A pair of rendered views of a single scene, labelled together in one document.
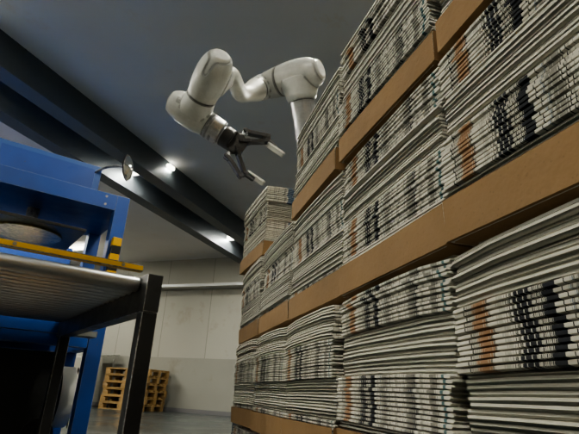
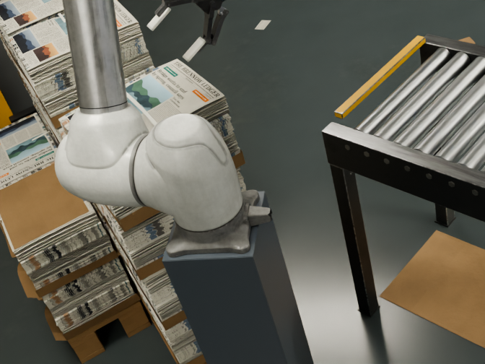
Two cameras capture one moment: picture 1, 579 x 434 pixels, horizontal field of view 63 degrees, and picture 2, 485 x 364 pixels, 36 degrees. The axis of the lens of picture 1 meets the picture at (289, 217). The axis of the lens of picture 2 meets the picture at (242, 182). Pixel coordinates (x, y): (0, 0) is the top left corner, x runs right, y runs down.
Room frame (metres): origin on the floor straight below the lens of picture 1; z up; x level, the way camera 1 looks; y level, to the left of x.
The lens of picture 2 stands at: (3.19, 0.08, 2.08)
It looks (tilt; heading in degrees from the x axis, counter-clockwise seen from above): 39 degrees down; 178
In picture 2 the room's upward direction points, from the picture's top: 17 degrees counter-clockwise
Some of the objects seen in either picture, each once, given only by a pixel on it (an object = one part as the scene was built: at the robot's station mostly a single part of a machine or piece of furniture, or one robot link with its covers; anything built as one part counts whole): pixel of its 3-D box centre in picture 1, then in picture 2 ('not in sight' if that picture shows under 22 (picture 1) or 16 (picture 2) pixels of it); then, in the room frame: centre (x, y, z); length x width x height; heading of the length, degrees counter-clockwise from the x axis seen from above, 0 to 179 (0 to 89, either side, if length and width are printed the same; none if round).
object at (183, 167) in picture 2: not in sight; (189, 167); (1.97, 0.03, 1.17); 0.18 x 0.16 x 0.22; 58
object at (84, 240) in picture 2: not in sight; (58, 231); (0.94, -0.57, 0.30); 0.76 x 0.30 x 0.60; 15
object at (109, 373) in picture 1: (134, 389); not in sight; (10.65, 3.02, 0.40); 1.13 x 0.77 x 0.80; 68
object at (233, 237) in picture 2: not in sight; (219, 214); (1.98, 0.06, 1.03); 0.22 x 0.18 x 0.06; 68
